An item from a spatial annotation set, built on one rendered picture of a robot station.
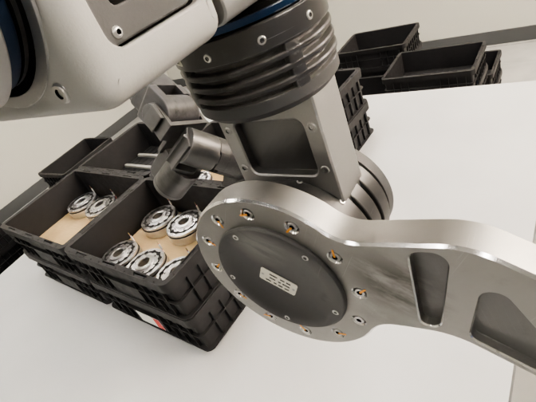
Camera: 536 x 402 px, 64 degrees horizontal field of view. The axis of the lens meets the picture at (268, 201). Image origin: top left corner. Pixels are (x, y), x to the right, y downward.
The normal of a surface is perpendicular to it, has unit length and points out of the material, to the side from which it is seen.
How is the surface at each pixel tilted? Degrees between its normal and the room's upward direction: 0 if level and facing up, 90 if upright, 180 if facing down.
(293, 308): 90
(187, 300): 90
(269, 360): 0
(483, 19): 90
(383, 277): 90
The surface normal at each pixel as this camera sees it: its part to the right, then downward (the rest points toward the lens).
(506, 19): -0.48, 0.64
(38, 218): 0.78, 0.11
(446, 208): -0.33, -0.77
